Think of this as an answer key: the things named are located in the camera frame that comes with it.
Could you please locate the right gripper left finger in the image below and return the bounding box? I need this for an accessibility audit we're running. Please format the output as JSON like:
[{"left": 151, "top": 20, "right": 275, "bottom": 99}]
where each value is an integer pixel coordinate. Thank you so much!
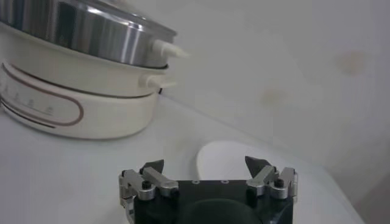
[{"left": 118, "top": 158, "right": 180, "bottom": 208}]

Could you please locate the cream cooker pot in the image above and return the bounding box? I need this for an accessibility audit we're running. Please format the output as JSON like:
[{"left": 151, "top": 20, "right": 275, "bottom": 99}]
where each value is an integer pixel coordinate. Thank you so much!
[{"left": 0, "top": 23, "right": 177, "bottom": 99}]

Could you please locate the cream cooker heater base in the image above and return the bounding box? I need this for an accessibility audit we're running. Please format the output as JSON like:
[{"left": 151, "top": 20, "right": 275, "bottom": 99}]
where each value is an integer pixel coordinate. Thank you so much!
[{"left": 0, "top": 62, "right": 160, "bottom": 140}]

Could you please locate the white round plate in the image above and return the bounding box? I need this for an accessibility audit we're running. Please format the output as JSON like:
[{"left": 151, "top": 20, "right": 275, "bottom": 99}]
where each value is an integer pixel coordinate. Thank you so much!
[{"left": 196, "top": 139, "right": 277, "bottom": 181}]

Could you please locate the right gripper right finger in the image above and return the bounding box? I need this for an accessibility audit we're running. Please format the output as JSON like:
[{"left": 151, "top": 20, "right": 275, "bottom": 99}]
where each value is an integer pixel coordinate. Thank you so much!
[{"left": 244, "top": 155, "right": 299, "bottom": 204}]

